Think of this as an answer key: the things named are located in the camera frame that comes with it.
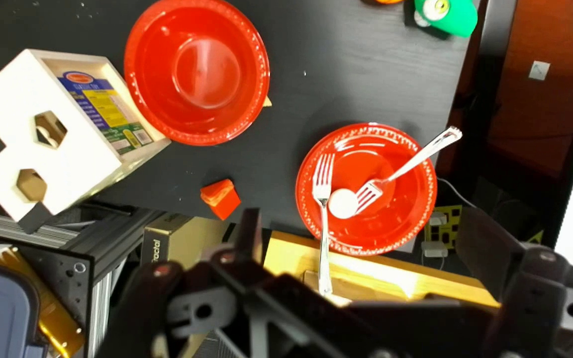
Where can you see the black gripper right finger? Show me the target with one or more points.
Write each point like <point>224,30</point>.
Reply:
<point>492,254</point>

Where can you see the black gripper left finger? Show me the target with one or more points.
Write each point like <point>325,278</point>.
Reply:
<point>249,235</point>

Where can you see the red plastic bowl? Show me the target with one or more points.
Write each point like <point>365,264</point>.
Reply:
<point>198,71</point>
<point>399,219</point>

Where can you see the orange-red wedge block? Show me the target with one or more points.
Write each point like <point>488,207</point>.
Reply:
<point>220,199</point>

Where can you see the yellow black patterned card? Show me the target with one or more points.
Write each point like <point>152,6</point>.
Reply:
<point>442,229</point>

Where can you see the olive printed box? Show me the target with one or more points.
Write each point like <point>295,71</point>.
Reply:
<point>188,240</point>

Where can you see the small white ball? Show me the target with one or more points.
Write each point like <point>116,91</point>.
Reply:
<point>343,203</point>

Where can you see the flat brown cardboard box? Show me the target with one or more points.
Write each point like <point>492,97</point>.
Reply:
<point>393,278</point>

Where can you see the tan wooden triangle piece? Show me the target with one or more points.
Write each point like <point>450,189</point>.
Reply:
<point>267,101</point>

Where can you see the white floor socket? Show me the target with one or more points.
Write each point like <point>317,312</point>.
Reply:
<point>540,69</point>

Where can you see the wooden shape sorter box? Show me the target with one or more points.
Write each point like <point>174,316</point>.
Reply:
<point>49,171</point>

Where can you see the green toy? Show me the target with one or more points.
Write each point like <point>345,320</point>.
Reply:
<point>448,16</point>

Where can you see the orange ball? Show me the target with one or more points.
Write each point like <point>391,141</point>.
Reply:
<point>385,2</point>

